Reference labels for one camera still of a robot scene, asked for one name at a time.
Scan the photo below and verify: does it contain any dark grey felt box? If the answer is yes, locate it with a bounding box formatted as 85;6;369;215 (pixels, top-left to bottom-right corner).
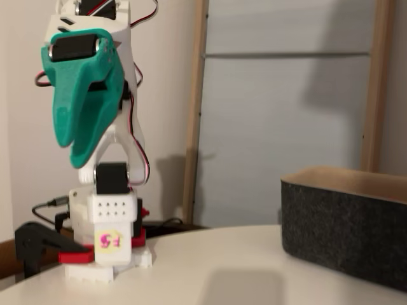
279;165;407;292

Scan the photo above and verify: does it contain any black angled power plug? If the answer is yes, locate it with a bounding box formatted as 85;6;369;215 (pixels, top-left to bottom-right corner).
54;212;71;231

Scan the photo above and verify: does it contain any black clamp with red pad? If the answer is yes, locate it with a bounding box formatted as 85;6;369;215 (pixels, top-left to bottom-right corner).
14;221;95;280
130;198;150;249

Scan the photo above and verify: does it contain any thin metal shelf rod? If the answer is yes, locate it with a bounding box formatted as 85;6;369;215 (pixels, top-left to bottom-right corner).
203;50;373;60

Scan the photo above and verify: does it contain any red white black servo wire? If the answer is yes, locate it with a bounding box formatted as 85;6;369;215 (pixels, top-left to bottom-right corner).
119;62;151;186
125;0;160;30

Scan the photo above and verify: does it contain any black USB cable grey plug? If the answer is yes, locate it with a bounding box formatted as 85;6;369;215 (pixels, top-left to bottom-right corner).
31;196;71;228

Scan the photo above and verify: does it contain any light wooden shelf frame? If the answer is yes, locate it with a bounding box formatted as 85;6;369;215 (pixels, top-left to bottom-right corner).
181;0;395;225

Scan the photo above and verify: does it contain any black power cable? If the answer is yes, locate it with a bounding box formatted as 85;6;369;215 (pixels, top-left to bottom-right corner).
142;217;184;230

